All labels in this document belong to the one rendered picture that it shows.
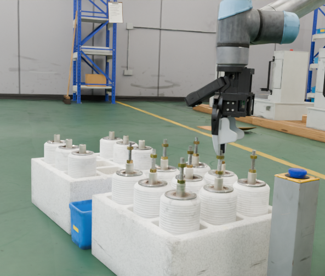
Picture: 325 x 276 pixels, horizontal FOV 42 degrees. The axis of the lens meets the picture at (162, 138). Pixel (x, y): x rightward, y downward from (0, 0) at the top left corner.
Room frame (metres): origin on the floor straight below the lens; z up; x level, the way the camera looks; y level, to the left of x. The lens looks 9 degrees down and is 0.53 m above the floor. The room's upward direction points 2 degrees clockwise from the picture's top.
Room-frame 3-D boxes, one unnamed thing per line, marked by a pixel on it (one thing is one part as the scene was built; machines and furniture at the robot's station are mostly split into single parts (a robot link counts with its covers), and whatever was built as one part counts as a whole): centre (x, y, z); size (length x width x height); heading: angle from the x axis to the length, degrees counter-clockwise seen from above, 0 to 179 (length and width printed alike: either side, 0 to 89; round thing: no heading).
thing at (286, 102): (5.20, -1.15, 0.45); 1.61 x 0.57 x 0.74; 19
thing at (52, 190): (1.56, 0.24, 0.09); 0.39 x 0.39 x 0.18; 35
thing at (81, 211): (1.30, 0.13, 0.06); 0.30 x 0.11 x 0.12; 124
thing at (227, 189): (1.01, -0.14, 0.25); 0.08 x 0.08 x 0.01
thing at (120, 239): (1.11, -0.08, 0.09); 0.39 x 0.39 x 0.18; 35
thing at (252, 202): (1.08, -0.24, 0.16); 0.10 x 0.10 x 0.18
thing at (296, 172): (0.92, -0.30, 0.32); 0.04 x 0.04 x 0.02
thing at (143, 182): (1.04, 0.02, 0.25); 0.08 x 0.08 x 0.01
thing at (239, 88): (1.00, -0.16, 0.49); 0.09 x 0.08 x 0.12; 63
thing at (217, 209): (1.01, -0.14, 0.16); 0.10 x 0.10 x 0.18
